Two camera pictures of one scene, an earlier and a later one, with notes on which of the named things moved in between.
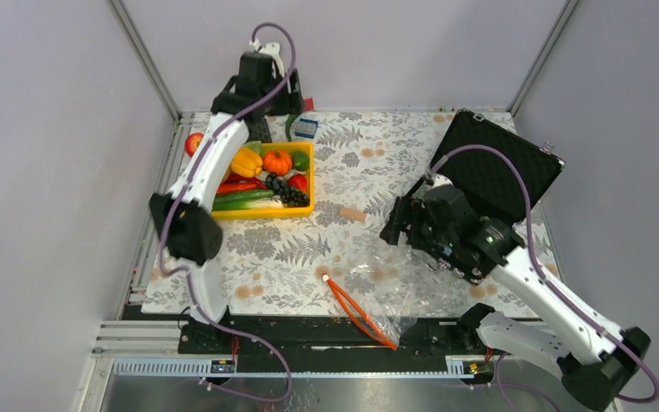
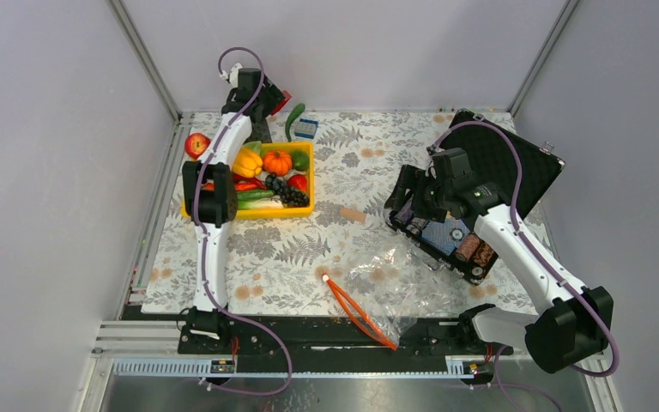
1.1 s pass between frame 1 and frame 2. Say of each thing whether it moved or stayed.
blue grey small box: stayed
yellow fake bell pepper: stayed
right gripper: moved
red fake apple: stayed
